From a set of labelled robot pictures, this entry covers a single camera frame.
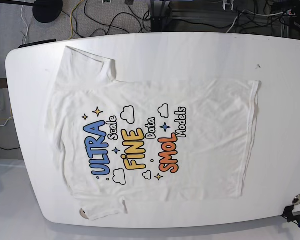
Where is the silver table grommet left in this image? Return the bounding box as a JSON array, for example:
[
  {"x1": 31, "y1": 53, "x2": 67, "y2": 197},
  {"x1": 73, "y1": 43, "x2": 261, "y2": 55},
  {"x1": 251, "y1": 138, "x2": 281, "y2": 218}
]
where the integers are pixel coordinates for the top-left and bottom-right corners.
[{"x1": 79, "y1": 208, "x2": 89, "y2": 220}]

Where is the black round stand base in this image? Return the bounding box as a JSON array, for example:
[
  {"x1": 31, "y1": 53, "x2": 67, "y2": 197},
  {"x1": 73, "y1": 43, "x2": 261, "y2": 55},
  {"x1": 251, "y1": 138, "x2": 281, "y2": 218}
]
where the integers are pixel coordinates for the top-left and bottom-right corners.
[{"x1": 32, "y1": 0, "x2": 63, "y2": 24}]

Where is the black aluminium frame post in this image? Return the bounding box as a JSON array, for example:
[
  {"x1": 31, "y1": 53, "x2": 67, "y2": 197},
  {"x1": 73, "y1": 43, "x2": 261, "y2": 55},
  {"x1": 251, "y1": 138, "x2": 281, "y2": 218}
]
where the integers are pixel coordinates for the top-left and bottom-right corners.
[{"x1": 147, "y1": 0, "x2": 171, "y2": 33}]

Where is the yellow floor cable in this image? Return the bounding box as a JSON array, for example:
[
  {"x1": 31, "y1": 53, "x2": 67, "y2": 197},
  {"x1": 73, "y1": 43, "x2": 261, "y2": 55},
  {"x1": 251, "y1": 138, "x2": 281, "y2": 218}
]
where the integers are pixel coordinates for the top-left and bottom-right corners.
[{"x1": 67, "y1": 0, "x2": 85, "y2": 41}]

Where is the silver table grommet right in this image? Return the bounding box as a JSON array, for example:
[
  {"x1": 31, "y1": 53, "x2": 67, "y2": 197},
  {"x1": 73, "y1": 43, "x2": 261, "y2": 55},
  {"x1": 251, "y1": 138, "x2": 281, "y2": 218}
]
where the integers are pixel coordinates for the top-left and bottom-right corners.
[{"x1": 292, "y1": 194, "x2": 300, "y2": 206}]

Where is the white printed T-shirt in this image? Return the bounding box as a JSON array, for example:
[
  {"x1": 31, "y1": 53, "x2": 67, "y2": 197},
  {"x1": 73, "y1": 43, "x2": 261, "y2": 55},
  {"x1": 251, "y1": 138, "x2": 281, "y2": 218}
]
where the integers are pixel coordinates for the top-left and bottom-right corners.
[{"x1": 44, "y1": 46, "x2": 260, "y2": 221}]

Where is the silver table grommet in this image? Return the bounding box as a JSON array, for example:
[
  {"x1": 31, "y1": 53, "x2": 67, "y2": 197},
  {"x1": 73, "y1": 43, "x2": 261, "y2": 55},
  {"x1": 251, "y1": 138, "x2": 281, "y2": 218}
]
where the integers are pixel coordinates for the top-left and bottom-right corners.
[
  {"x1": 292, "y1": 194, "x2": 300, "y2": 206},
  {"x1": 79, "y1": 208, "x2": 89, "y2": 220}
]

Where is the white floor cable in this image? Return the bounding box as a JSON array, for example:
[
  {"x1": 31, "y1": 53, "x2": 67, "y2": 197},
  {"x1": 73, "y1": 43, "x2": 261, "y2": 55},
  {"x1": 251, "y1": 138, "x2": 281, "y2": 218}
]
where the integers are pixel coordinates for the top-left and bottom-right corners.
[{"x1": 20, "y1": 4, "x2": 30, "y2": 45}]

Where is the black clamp with cable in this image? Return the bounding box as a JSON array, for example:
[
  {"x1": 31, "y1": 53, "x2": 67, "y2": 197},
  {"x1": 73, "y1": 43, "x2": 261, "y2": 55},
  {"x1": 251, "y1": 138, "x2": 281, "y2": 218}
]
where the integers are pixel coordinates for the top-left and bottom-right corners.
[{"x1": 281, "y1": 205, "x2": 300, "y2": 229}]

